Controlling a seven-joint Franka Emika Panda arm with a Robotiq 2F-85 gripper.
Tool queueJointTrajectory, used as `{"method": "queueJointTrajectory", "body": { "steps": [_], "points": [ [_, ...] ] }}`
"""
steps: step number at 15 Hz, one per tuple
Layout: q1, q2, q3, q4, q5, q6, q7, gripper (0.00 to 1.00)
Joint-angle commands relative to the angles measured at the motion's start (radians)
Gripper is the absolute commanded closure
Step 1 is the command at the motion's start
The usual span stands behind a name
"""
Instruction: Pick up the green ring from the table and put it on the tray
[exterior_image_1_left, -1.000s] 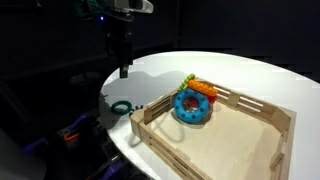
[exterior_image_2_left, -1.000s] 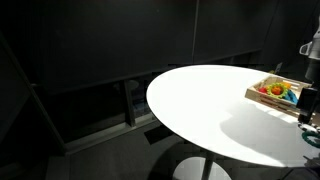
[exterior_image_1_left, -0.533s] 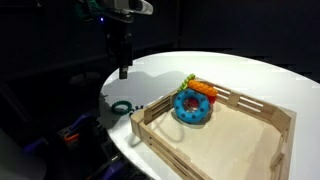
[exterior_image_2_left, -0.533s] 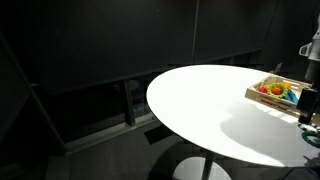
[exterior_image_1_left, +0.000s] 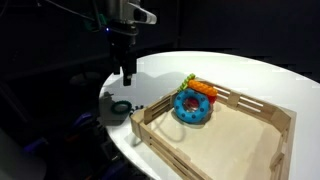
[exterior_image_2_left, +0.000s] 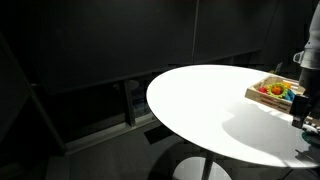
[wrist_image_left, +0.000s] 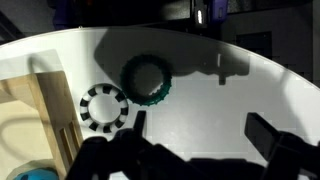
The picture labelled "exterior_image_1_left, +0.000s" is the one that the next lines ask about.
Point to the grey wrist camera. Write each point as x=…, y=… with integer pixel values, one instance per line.
x=143, y=15

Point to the red toy piece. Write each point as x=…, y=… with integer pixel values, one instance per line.
x=212, y=99

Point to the orange ridged toy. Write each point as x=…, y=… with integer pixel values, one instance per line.
x=201, y=88

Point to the wooden slatted tray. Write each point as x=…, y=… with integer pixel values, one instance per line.
x=220, y=146

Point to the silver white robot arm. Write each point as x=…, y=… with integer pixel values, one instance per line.
x=116, y=10

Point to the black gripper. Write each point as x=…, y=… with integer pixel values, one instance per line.
x=123, y=40

